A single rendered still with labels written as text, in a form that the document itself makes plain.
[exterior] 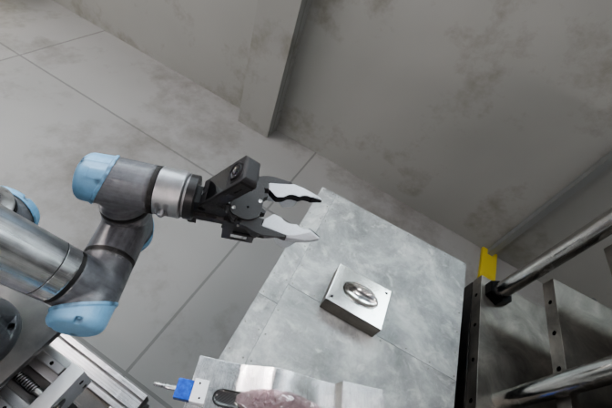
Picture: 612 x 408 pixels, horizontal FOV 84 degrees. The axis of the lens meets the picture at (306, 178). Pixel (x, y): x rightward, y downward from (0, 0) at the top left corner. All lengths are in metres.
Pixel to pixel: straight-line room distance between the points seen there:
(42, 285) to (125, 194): 0.14
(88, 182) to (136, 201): 0.07
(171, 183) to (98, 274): 0.16
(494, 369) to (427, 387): 0.30
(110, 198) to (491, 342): 1.35
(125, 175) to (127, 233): 0.11
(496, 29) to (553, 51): 0.30
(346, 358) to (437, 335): 0.36
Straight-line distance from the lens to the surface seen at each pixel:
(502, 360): 1.54
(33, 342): 0.92
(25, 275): 0.53
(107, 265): 0.58
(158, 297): 2.04
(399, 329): 1.31
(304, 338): 1.17
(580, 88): 2.38
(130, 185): 0.54
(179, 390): 1.02
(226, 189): 0.47
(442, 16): 2.26
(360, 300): 1.23
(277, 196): 0.54
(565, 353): 1.35
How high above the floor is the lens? 1.87
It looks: 44 degrees down
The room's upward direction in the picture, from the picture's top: 22 degrees clockwise
